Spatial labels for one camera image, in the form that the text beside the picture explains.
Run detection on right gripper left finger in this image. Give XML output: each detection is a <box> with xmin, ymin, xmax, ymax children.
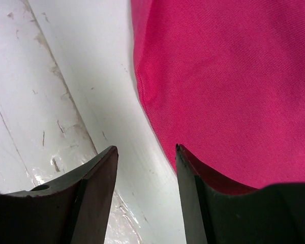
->
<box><xmin>0</xmin><ymin>146</ymin><xmax>118</xmax><ymax>243</ymax></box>

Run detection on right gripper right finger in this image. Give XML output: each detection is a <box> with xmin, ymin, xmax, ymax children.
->
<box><xmin>176</xmin><ymin>145</ymin><xmax>305</xmax><ymax>243</ymax></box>

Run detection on pink trousers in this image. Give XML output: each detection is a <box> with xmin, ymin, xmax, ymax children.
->
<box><xmin>131</xmin><ymin>1</ymin><xmax>305</xmax><ymax>188</ymax></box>

